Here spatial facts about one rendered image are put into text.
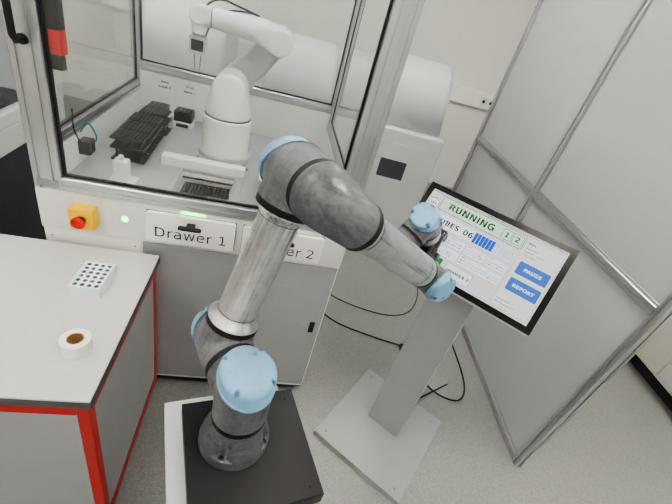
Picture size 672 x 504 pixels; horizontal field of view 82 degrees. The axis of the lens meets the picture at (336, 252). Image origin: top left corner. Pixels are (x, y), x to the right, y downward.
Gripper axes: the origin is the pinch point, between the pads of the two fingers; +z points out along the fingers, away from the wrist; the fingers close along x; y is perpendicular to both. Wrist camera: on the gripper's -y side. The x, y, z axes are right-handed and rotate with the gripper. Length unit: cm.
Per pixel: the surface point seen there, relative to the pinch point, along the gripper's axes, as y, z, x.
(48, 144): -37, -53, 101
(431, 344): -22.8, 33.5, -14.0
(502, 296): 1.8, 3.9, -26.0
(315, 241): -15.3, -1.4, 36.5
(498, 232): 19.9, 3.8, -14.7
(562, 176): 88, 79, -22
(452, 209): 19.9, 3.8, 2.2
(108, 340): -70, -42, 52
